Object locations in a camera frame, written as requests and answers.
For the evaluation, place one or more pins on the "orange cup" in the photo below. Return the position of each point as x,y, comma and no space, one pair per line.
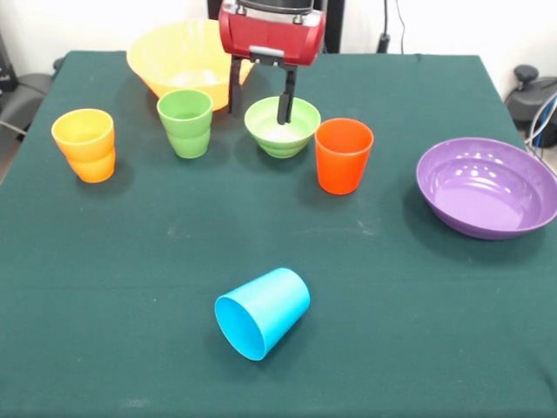
341,170

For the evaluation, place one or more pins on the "yellow cup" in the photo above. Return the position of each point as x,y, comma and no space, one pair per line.
87,152

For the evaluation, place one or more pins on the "purple bowl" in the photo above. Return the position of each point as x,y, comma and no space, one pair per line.
478,196

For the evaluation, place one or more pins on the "large yellow bowl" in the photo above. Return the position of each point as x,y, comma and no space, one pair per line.
174,56

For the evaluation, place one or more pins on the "dark green tablecloth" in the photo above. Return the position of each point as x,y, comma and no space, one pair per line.
391,326

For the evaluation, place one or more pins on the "green cup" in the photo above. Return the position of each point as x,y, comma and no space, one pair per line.
185,130

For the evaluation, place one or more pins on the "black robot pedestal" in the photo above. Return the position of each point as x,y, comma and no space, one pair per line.
339,26

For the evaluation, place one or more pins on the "light blue cup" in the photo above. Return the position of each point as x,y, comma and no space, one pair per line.
274,305

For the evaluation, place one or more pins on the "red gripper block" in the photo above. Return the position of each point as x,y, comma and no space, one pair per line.
270,39

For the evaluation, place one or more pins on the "gray black machine base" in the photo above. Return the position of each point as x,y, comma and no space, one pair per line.
531,100
22,104

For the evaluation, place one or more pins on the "green bowl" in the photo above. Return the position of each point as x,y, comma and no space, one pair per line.
283,143

